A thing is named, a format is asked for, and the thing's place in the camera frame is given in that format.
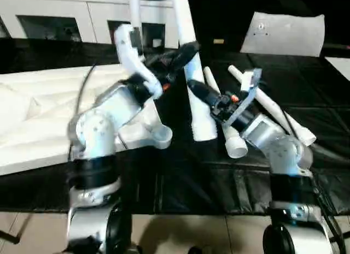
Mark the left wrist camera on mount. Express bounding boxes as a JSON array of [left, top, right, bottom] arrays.
[[113, 23, 162, 98]]

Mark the black metal rod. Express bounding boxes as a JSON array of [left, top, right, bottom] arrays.
[[0, 229, 21, 245]]

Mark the black cabinet with gold label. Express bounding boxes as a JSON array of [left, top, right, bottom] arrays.
[[188, 0, 255, 54]]

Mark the white cabinet with glass doors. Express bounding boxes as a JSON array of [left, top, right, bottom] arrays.
[[0, 0, 181, 47]]

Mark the white plastic table top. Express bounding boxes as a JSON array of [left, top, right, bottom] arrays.
[[0, 63, 173, 176]]

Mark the black work mat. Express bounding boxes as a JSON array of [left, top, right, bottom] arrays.
[[0, 37, 350, 216]]

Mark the white plastic table leg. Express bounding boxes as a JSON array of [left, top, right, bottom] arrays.
[[127, 0, 145, 62], [203, 67, 249, 159], [171, 0, 218, 142], [227, 64, 317, 147]]

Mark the dark brown rounded object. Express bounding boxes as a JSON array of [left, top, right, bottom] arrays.
[[188, 245, 208, 254]]

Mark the white flat board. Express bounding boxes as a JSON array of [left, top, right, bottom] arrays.
[[325, 56, 350, 81]]

